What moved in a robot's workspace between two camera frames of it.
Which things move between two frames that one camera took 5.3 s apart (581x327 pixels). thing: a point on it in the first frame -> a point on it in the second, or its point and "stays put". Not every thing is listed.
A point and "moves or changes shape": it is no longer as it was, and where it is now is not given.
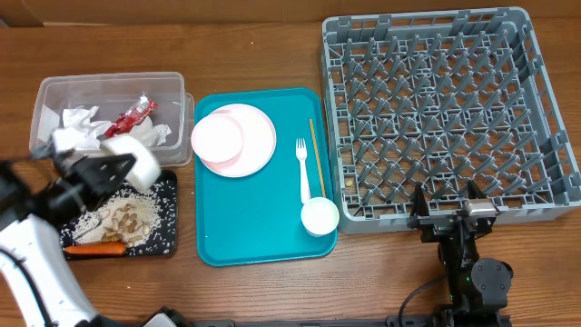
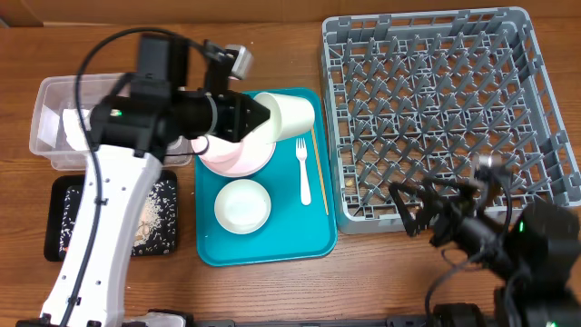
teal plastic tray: [258, 218] stays put
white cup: [320, 216] -> [289, 116]
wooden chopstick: [318, 157] stays put
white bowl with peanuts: [145, 172] moves or changes shape
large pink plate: [259, 142] stays put
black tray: [126, 222] stays put
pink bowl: [217, 138] stays put
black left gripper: [93, 172] -> [238, 104]
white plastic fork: [301, 153] stays put
